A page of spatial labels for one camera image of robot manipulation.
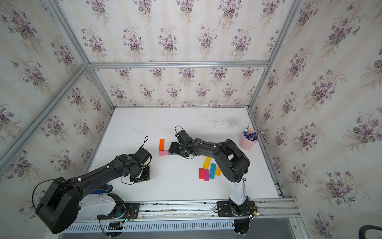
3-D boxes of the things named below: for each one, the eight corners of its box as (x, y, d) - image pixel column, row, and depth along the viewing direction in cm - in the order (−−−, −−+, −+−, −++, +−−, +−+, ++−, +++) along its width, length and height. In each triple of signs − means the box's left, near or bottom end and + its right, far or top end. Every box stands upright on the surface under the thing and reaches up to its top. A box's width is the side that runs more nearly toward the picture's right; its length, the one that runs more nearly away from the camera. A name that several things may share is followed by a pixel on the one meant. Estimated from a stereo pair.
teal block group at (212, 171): (209, 178, 86) (209, 177, 85) (210, 164, 92) (211, 162, 90) (214, 179, 86) (214, 178, 84) (215, 165, 92) (216, 163, 90)
